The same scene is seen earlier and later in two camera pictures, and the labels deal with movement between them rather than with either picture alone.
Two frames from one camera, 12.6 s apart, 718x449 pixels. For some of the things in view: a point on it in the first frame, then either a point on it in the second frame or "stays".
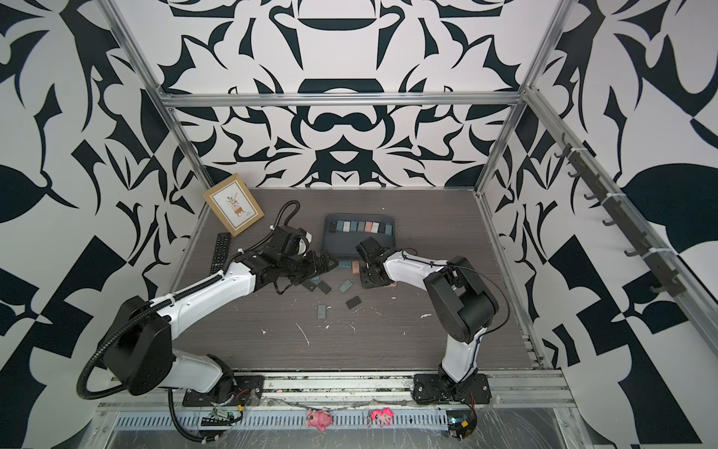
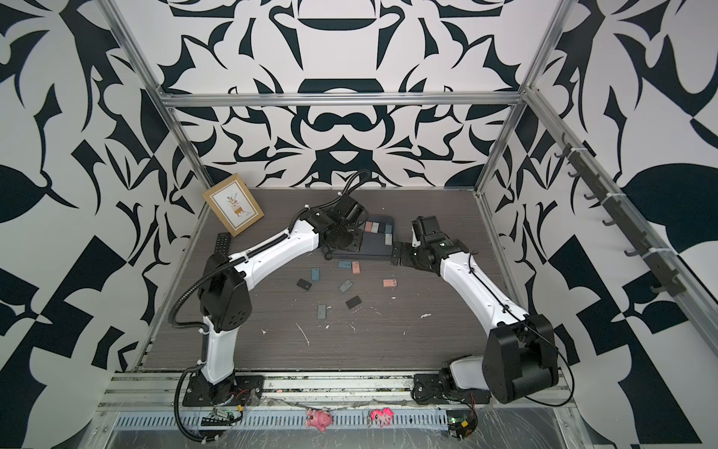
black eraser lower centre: (353, 301) stays
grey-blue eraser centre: (345, 285) stays
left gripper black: (317, 269) → (356, 240)
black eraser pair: (309, 285) stays
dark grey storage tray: (342, 232) stays
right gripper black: (365, 282) → (404, 258)
